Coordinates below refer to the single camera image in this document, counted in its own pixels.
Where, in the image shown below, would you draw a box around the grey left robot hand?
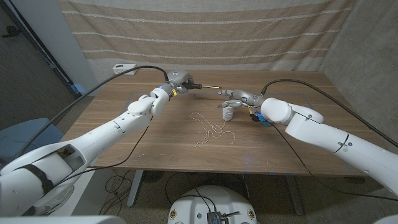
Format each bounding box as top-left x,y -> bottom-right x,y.
163,70 -> 195,96

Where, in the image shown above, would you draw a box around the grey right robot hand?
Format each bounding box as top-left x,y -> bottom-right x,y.
217,89 -> 267,110

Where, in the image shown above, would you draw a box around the black handled screwdriver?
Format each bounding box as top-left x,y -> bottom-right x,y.
183,81 -> 222,91

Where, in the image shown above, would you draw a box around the white string spool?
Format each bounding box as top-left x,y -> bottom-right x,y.
222,105 -> 234,122

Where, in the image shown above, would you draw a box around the white string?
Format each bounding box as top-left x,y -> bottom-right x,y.
190,112 -> 236,149

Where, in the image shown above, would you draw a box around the colourful stacked cups toy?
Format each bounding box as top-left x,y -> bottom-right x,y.
257,116 -> 273,128

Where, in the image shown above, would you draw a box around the beige striped cloth backdrop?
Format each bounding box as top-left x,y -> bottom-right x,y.
57,0 -> 358,72

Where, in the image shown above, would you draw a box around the white power strip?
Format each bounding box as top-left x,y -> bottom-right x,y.
112,63 -> 137,76

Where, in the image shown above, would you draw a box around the grey table leg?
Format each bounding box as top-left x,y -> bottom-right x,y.
126,169 -> 144,208
284,175 -> 305,216

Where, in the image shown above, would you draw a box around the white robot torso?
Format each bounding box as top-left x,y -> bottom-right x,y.
167,185 -> 258,224

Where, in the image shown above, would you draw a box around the white floor board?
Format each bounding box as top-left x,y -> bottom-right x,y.
58,169 -> 96,216

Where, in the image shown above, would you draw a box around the white sneaker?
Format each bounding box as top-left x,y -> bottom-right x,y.
32,185 -> 75,216

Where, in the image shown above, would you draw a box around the blue upholstered chair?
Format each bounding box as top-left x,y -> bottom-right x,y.
0,117 -> 65,169

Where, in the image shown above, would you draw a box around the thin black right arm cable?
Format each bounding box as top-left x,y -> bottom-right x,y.
269,121 -> 398,202

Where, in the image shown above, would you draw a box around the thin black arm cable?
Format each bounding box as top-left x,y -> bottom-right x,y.
269,121 -> 398,202
51,116 -> 155,189

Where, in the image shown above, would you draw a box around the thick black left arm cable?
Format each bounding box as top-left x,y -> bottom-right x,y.
14,65 -> 170,159

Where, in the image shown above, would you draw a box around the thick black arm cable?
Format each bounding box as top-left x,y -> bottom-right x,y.
261,78 -> 398,149
14,65 -> 170,159

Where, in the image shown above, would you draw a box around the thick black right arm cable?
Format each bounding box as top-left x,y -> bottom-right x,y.
261,78 -> 398,149

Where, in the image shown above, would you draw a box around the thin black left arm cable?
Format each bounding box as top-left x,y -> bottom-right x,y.
51,116 -> 155,189

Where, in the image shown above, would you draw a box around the black torso cable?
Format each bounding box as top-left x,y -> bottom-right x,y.
164,172 -> 218,213

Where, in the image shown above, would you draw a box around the black floor cables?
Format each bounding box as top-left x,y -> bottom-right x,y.
98,169 -> 147,215

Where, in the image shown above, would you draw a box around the black door frame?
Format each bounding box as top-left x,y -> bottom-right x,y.
0,0 -> 82,100

